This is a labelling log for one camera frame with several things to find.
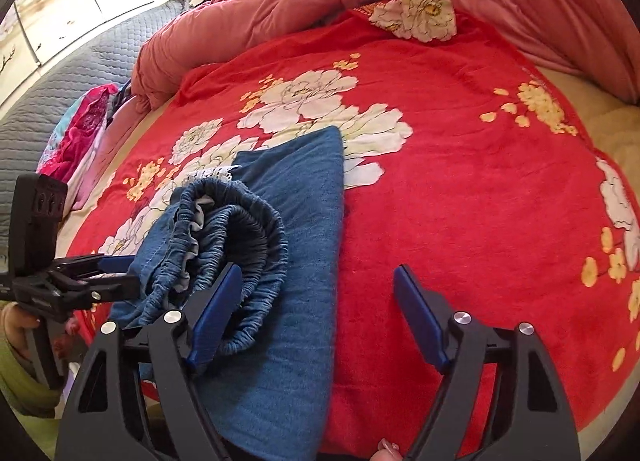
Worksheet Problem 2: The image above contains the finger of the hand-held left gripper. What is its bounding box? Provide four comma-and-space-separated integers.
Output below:
59, 274, 142, 310
49, 253, 137, 279

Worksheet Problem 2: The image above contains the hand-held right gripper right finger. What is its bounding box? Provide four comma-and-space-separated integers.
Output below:
392, 263, 582, 461

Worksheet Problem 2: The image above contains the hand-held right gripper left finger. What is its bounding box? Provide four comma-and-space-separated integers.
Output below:
54, 262, 246, 461

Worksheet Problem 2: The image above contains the blue denim pants lace trim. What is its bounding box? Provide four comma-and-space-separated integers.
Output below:
107, 125, 348, 461

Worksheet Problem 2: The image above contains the green sleeved left forearm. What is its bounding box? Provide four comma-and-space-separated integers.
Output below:
0, 338, 68, 419

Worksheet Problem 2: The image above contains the person's left hand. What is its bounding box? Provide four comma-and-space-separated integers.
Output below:
0, 303, 83, 364

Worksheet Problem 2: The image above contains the magenta patterned clothing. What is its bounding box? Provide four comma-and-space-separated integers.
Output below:
36, 84, 121, 182

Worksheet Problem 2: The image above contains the light pink cloth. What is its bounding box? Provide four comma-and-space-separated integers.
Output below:
64, 98, 148, 214

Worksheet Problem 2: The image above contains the grey quilted headboard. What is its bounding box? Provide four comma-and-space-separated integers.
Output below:
0, 0, 213, 182

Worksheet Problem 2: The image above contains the red floral blanket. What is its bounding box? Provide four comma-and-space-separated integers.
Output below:
75, 0, 640, 461

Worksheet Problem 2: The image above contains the pink quilt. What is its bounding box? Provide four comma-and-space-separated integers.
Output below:
131, 0, 640, 111

